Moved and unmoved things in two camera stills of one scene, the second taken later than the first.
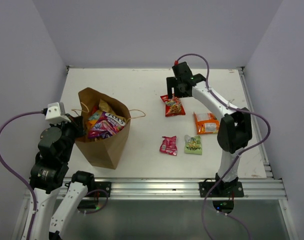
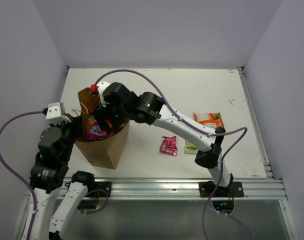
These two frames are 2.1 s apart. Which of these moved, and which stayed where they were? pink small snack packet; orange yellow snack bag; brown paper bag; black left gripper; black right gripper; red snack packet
Moved: red snack packet; black right gripper
Stayed: pink small snack packet; black left gripper; brown paper bag; orange yellow snack bag
